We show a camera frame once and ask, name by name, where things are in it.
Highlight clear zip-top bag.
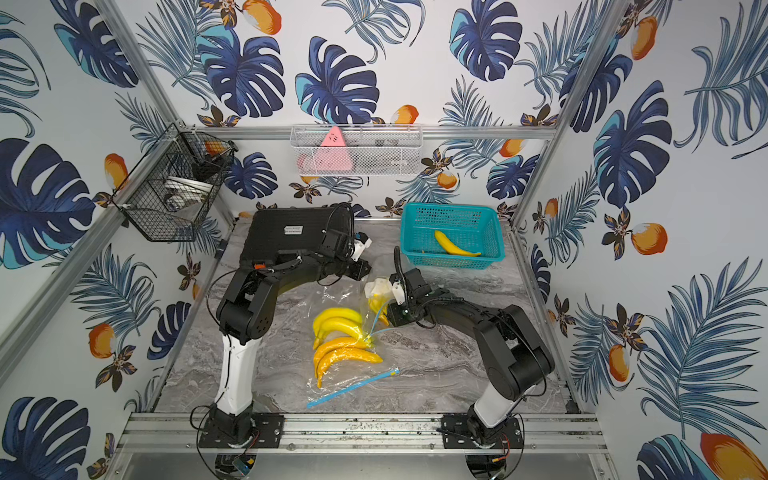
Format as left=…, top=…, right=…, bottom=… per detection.
left=363, top=277, right=406, bottom=340
left=263, top=275, right=402, bottom=409

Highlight single yellow banana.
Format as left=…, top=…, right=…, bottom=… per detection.
left=434, top=230, right=482, bottom=257

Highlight yellow banana bunch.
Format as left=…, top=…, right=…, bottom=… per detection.
left=312, top=307, right=383, bottom=388
left=367, top=294, right=391, bottom=328

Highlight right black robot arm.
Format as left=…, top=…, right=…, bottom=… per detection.
left=387, top=248, right=555, bottom=437

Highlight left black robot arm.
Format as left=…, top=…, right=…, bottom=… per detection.
left=211, top=202, right=370, bottom=421

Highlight black plastic tool case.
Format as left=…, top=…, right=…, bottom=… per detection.
left=239, top=206, right=355, bottom=267

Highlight pink triangular item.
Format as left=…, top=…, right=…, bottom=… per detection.
left=313, top=126, right=354, bottom=173

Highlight teal plastic basket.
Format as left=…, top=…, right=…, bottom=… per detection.
left=400, top=202, right=505, bottom=270

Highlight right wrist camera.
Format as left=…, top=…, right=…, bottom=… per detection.
left=391, top=280, right=407, bottom=305

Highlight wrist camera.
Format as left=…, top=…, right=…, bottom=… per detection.
left=391, top=280, right=407, bottom=305
left=351, top=233, right=372, bottom=262

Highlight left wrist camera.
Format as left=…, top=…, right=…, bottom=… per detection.
left=351, top=233, right=372, bottom=262

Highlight white wire wall basket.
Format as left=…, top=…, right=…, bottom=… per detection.
left=290, top=124, right=423, bottom=176

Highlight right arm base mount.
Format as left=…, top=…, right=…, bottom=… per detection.
left=436, top=411, right=524, bottom=450

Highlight black wire basket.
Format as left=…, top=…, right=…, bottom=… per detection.
left=110, top=124, right=237, bottom=243

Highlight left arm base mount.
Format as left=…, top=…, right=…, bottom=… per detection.
left=197, top=410, right=285, bottom=449

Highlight aluminium front rail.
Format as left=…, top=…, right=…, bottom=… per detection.
left=117, top=413, right=608, bottom=455

